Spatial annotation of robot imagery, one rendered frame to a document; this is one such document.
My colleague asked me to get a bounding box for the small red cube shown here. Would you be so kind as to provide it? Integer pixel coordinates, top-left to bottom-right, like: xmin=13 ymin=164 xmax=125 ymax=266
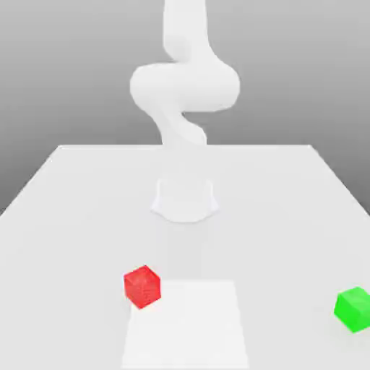
xmin=123 ymin=264 xmax=162 ymax=311

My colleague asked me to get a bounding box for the small green cube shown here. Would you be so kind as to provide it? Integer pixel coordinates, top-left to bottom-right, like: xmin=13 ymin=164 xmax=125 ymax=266
xmin=333 ymin=285 xmax=370 ymax=334

